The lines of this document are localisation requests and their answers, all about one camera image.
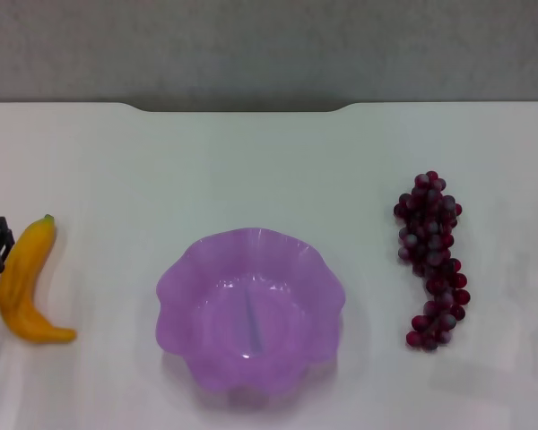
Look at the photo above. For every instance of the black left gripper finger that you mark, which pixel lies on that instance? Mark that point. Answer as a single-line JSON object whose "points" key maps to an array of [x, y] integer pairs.
{"points": [[2, 233]]}

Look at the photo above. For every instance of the yellow banana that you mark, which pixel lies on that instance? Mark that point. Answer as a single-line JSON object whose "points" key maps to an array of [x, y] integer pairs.
{"points": [[20, 286]]}

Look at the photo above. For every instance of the dark red grape bunch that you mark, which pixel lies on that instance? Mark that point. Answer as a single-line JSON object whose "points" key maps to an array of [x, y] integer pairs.
{"points": [[426, 233]]}

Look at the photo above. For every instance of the purple scalloped plastic bowl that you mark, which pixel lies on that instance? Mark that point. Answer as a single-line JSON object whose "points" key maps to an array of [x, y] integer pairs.
{"points": [[251, 313]]}

